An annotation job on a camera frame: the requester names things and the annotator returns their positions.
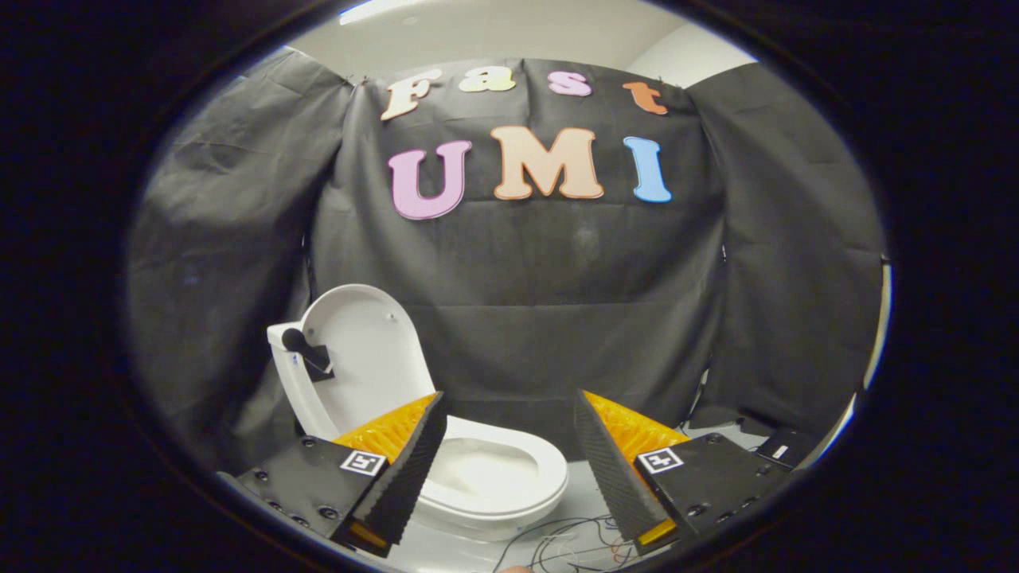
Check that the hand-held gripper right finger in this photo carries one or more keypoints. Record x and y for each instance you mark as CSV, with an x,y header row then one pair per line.
x,y
607,469

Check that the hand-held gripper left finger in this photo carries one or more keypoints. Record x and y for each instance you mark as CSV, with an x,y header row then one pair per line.
x,y
414,469

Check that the white toilet lid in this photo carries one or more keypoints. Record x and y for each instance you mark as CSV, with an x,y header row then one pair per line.
x,y
366,358

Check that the white toilet seat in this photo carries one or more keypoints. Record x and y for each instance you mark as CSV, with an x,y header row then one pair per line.
x,y
551,469

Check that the white toilet with tank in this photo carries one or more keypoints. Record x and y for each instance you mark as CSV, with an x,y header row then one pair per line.
x,y
509,523

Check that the black box with label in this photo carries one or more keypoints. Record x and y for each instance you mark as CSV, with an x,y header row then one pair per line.
x,y
798,442

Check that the black backdrop cloth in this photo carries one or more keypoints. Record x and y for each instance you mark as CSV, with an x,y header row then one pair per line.
x,y
557,278

